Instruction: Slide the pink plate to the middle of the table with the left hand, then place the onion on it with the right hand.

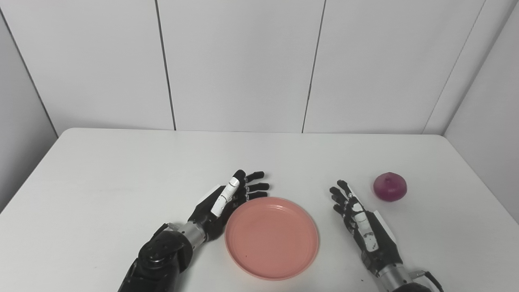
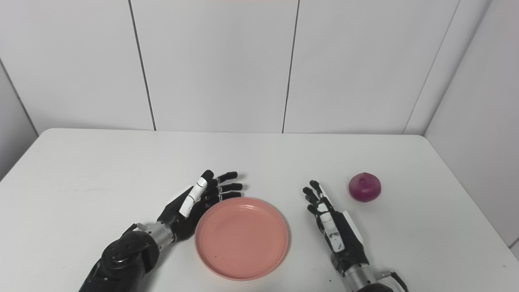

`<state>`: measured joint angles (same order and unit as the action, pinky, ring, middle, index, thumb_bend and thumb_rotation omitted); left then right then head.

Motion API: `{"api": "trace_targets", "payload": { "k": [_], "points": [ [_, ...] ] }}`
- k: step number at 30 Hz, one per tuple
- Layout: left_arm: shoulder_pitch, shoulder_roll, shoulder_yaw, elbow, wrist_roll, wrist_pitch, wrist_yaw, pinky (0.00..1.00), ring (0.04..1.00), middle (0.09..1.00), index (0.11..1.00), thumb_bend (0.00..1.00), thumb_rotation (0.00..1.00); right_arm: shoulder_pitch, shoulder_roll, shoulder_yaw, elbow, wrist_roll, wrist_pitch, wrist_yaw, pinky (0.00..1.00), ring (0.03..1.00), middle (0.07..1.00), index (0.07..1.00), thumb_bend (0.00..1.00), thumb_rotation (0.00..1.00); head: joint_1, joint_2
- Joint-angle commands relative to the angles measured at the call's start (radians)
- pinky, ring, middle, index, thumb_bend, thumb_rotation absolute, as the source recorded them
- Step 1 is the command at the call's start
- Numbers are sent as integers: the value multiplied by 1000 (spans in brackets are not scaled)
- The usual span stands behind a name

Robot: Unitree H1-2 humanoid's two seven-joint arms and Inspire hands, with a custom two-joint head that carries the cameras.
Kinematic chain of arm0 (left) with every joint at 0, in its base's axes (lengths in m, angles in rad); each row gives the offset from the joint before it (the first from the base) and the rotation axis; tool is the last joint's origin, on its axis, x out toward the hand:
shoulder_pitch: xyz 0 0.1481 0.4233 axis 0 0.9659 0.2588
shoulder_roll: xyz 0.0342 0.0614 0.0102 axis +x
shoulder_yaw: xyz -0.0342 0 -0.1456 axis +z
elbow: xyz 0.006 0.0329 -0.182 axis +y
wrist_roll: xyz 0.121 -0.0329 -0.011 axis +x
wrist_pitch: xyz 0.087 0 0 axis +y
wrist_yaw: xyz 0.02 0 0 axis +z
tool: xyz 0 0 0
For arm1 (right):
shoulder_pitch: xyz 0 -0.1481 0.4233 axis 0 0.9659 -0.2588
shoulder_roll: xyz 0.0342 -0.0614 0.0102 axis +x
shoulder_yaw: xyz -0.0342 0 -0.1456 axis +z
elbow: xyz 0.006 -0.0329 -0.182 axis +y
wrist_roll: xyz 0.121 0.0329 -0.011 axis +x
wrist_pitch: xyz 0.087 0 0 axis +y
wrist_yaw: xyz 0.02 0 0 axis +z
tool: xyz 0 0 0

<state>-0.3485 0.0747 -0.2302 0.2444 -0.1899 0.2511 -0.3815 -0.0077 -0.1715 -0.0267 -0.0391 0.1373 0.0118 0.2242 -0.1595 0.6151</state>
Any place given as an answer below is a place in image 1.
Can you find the pink round plate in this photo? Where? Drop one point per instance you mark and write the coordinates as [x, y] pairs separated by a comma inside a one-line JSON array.
[[271, 239]]

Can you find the purple red onion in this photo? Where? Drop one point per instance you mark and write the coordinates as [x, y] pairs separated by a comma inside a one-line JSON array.
[[390, 187]]

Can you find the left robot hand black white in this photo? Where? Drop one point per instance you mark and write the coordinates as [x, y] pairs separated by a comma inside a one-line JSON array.
[[221, 207]]

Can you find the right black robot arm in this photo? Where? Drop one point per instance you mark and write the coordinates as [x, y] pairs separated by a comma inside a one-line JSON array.
[[399, 280]]

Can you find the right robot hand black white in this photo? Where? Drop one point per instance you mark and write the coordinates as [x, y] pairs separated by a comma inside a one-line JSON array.
[[369, 233]]

